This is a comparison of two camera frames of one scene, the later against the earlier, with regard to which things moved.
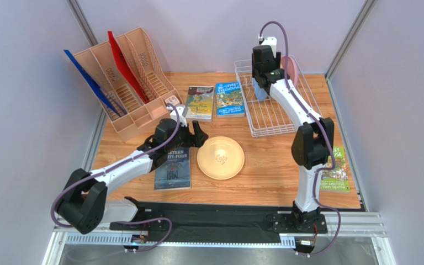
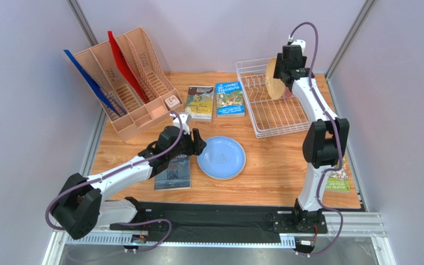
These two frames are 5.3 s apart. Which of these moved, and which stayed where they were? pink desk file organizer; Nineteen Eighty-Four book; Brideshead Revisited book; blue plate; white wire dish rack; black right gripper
Moved: blue plate; black right gripper
Stayed: Nineteen Eighty-Four book; pink desk file organizer; Brideshead Revisited book; white wire dish rack
